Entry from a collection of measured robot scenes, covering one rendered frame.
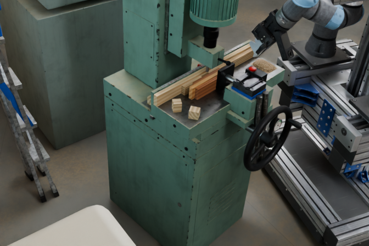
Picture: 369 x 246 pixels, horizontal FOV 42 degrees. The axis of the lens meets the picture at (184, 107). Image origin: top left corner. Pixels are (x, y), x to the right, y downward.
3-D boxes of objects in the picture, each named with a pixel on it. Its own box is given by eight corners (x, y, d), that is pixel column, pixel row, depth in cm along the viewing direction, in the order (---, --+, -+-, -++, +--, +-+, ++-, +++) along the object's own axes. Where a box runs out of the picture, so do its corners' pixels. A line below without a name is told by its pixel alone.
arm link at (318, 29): (307, 30, 237) (313, 5, 228) (325, 23, 243) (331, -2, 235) (325, 41, 229) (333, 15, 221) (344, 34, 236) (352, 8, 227)
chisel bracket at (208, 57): (211, 72, 191) (213, 54, 185) (185, 57, 198) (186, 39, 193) (223, 66, 195) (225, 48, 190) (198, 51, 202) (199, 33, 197)
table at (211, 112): (207, 155, 175) (208, 143, 171) (149, 115, 191) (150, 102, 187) (301, 89, 210) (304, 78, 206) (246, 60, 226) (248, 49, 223)
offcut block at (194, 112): (190, 112, 184) (190, 105, 182) (200, 115, 183) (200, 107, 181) (188, 118, 181) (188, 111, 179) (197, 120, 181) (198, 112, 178)
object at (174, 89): (156, 107, 185) (157, 96, 182) (153, 104, 186) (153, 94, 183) (253, 52, 221) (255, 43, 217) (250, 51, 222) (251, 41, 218)
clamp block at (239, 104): (247, 121, 186) (251, 103, 181) (221, 105, 193) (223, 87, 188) (270, 106, 195) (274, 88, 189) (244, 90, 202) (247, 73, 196)
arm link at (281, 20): (303, 17, 166) (290, 26, 161) (296, 26, 170) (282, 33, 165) (289, 1, 167) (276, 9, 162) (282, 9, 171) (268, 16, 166)
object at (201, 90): (197, 100, 190) (198, 89, 187) (194, 98, 191) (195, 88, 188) (230, 80, 202) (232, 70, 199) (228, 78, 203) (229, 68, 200)
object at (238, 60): (184, 95, 192) (185, 87, 190) (180, 93, 193) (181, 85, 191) (268, 48, 225) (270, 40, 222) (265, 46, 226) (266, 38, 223)
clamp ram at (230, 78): (229, 96, 192) (231, 78, 187) (215, 88, 196) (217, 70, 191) (244, 88, 198) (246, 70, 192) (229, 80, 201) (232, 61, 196)
